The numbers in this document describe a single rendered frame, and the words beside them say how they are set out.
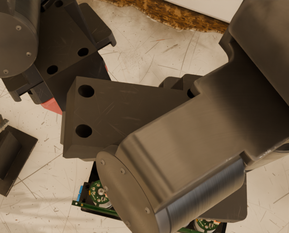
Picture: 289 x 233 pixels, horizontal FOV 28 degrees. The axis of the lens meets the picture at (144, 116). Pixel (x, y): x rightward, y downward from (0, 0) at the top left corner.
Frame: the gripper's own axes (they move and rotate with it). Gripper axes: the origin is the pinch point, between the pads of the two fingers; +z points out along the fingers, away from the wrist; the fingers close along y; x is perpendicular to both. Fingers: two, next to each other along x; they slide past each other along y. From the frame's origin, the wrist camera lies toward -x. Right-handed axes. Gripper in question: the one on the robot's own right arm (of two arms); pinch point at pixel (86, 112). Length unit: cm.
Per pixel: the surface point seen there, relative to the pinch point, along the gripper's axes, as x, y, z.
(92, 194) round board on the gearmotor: -3.9, -3.7, 6.7
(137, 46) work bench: 11.5, 10.1, 5.5
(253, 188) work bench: -7.5, 11.9, 16.1
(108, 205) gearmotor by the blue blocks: -3.9, -2.9, 9.6
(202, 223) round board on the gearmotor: -11.1, 4.2, 10.9
